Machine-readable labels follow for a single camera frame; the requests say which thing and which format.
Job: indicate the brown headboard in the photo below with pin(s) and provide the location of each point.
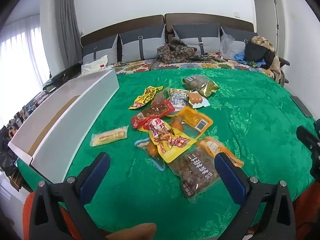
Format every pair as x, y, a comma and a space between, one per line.
168, 19

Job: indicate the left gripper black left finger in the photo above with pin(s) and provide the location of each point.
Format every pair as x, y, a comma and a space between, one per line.
46, 218

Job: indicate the pale yellow snack bar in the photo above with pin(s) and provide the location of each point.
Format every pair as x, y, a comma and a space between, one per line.
109, 136

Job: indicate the brown nuts clear bag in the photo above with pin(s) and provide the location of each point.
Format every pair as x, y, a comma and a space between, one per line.
196, 168

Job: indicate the gold brown snack bag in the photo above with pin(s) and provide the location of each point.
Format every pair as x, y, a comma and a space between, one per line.
201, 83

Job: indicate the grey pillow far right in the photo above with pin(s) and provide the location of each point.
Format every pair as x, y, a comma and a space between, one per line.
241, 38

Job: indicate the yellow red small snack packet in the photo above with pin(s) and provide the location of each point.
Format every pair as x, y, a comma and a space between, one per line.
147, 96

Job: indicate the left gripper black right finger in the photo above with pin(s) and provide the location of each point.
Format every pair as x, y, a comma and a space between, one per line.
278, 219

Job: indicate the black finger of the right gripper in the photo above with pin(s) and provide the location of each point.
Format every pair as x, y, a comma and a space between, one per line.
309, 140

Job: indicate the grey curtain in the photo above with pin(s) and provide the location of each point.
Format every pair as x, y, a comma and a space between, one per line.
68, 34

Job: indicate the grey pillow far left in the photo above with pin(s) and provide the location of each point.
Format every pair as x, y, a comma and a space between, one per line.
105, 47

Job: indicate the blue cloth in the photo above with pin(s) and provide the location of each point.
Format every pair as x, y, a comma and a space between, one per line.
239, 58

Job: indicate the yellow red peanut snack bag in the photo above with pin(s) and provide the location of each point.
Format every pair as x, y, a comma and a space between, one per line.
170, 142

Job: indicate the brown snack green packet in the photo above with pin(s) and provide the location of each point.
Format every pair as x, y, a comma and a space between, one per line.
162, 95

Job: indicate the black bag with clothes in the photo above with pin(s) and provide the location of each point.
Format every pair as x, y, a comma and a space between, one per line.
258, 49

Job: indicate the orange chicken leg packet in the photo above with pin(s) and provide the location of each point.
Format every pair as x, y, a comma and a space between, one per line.
192, 123

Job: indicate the braised egg packet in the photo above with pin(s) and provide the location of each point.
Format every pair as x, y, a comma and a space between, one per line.
196, 100

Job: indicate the green floral bedspread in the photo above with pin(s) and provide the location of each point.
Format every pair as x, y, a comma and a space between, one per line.
254, 117

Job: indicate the white cardboard box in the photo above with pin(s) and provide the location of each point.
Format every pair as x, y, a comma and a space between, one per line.
51, 136

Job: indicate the colourful floral bed sheet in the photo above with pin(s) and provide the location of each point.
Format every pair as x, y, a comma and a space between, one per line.
213, 62

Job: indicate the blue-edged sausage packet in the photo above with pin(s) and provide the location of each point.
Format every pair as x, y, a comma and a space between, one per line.
150, 149

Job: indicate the dark floral clothing pile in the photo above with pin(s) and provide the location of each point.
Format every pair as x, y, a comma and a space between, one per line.
176, 51

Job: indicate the silver yellow-edged snack packet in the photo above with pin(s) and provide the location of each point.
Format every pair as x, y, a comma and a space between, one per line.
178, 98

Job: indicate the clear plastic bag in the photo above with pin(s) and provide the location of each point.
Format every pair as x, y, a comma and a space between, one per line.
226, 45

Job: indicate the white plastic bag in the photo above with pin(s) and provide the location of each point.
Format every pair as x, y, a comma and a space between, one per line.
94, 66

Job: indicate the person's left hand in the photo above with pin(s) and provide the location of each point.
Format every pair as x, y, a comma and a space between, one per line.
144, 231

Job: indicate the red dried meat packet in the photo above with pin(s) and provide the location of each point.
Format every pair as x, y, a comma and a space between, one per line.
157, 109

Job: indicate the grey pillow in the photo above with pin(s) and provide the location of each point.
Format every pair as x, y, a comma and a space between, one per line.
241, 38
105, 47
142, 44
204, 37

